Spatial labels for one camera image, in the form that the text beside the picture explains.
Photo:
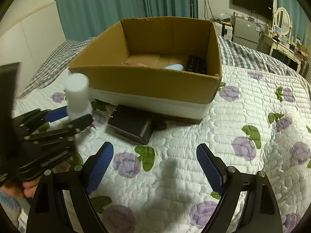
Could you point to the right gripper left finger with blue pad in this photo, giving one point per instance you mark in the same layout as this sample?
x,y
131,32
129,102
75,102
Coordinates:
x,y
48,212

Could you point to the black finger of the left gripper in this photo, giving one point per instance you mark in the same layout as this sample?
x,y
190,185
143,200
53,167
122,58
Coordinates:
x,y
78,125

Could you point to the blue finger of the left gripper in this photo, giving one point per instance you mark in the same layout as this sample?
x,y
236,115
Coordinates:
x,y
56,114

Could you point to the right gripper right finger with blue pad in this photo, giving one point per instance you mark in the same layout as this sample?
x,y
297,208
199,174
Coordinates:
x,y
260,211

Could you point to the white cylindrical bottle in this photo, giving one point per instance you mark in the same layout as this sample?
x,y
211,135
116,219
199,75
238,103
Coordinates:
x,y
77,94

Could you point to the black power adapter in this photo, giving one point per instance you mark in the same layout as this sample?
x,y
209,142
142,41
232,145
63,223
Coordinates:
x,y
132,123

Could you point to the light blue earbuds case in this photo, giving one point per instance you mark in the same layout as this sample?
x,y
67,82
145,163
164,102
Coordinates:
x,y
175,67

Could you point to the black keyboard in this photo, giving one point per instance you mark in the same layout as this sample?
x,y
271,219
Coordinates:
x,y
196,64

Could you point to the person's left hand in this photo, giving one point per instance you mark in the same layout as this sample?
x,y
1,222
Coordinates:
x,y
21,190

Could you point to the white floral quilt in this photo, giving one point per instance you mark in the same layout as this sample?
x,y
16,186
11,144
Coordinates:
x,y
257,121

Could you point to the brown cardboard box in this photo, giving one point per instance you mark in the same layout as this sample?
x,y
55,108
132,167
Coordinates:
x,y
156,42

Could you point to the teal curtain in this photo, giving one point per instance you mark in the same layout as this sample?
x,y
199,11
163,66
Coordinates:
x,y
298,17
82,19

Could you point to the grey checked bed sheet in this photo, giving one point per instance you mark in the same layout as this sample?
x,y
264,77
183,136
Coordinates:
x,y
232,54

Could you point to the white dressing table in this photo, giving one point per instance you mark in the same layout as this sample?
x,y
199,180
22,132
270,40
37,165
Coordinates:
x,y
281,52

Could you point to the white suitcase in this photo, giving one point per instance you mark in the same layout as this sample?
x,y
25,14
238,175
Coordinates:
x,y
223,29

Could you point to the grey mini fridge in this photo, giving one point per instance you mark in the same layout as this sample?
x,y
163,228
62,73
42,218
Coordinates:
x,y
245,33

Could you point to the white oval vanity mirror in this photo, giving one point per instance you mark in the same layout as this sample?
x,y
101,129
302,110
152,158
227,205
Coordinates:
x,y
281,20

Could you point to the teal curtain right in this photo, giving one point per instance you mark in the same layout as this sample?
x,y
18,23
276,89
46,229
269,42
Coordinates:
x,y
298,17

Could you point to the black wall television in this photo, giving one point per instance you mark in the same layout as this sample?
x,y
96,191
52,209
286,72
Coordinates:
x,y
261,7

